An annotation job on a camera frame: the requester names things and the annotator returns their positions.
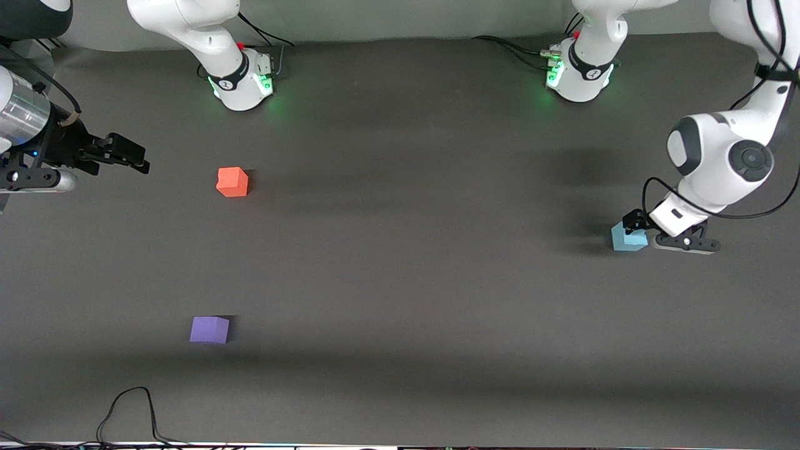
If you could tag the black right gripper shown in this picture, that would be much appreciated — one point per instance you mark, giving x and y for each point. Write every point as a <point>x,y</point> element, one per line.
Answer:
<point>67,145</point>

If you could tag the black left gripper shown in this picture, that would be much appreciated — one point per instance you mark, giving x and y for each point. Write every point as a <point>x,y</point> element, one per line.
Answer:
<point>635,221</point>

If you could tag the light blue foam block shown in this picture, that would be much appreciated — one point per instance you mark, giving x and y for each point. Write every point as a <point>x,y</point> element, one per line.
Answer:
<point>628,240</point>

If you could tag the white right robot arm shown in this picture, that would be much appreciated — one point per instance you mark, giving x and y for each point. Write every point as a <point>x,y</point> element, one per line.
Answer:
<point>240,87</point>

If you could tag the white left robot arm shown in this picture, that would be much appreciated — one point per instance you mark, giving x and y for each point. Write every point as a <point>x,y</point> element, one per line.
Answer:
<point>719,169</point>

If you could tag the orange foam block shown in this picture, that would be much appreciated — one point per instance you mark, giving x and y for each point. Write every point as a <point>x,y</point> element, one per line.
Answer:
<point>231,181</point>

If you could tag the purple foam block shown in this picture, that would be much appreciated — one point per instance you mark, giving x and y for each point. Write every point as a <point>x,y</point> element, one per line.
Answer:
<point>209,330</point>

